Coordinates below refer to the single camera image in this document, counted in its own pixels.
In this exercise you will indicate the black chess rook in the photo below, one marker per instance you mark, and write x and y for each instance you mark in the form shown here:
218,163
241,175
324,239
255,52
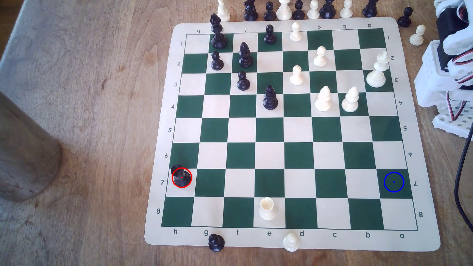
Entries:
181,177

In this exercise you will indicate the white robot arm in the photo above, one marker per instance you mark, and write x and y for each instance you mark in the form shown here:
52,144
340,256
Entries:
430,74

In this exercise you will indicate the black chess bishop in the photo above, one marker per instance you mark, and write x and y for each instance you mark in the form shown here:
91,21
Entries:
270,100
245,57

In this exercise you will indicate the black chess pawn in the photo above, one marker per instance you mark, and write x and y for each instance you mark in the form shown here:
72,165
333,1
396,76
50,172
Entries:
217,63
270,36
216,244
243,83
405,20
298,13
269,14

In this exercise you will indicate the white chess pawn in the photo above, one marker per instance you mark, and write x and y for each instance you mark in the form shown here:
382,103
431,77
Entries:
291,243
346,11
417,37
295,34
313,13
320,59
296,77

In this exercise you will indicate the white chess rook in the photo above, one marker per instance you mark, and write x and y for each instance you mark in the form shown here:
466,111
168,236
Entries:
268,210

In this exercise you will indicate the white chess bishop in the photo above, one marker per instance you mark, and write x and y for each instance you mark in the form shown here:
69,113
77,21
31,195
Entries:
350,102
323,101

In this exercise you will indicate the black chess king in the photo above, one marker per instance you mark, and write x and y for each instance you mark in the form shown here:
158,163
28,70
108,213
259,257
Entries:
218,38

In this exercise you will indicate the white chess piece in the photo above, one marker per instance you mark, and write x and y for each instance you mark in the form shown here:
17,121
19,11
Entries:
284,14
223,14

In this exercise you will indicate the black chess knight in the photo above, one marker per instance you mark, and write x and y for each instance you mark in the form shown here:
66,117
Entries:
251,14

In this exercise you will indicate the black chess piece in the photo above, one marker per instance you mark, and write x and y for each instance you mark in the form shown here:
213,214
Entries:
370,10
327,11

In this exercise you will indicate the white chess queen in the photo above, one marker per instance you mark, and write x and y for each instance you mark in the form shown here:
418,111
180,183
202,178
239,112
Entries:
377,75

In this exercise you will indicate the green and white chessboard mat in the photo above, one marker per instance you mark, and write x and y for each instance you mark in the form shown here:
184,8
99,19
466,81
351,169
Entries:
269,129

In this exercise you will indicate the white perforated base plate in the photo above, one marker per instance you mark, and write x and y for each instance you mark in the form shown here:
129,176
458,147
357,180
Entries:
443,120

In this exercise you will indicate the wooden cylinder post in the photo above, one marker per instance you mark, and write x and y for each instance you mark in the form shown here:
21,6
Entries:
22,155

